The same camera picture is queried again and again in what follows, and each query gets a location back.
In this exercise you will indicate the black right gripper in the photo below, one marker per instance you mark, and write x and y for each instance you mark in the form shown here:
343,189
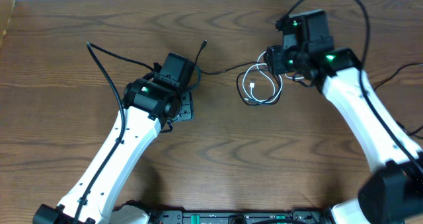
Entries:
275,61

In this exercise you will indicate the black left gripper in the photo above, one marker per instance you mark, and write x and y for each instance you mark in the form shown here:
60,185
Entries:
186,107

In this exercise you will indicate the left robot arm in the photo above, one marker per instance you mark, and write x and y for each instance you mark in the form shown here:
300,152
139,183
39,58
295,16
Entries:
147,107

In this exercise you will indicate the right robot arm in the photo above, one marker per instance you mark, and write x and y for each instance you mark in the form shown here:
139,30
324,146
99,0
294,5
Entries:
394,191

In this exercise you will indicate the brown cardboard panel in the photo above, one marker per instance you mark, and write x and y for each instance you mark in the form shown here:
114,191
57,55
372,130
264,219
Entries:
6,10

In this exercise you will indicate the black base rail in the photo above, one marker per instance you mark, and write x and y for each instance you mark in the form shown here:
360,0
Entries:
231,217

